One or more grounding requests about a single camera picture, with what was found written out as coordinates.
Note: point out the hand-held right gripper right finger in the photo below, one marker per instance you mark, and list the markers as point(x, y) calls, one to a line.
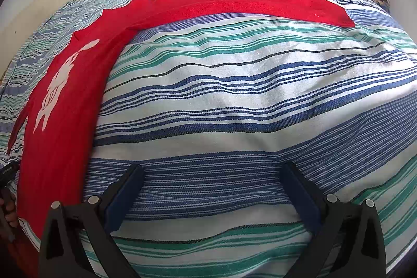
point(298, 196)

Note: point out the person's left hand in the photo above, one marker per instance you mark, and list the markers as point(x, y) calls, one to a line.
point(11, 209)

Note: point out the red sweater with white print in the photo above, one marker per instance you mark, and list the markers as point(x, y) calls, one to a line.
point(75, 86)

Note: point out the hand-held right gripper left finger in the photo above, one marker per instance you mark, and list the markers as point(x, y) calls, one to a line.
point(122, 199)

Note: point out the beige headboard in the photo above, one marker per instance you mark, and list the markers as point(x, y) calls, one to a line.
point(29, 24)

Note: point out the striped bed cover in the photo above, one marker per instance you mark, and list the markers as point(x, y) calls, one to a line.
point(228, 102)

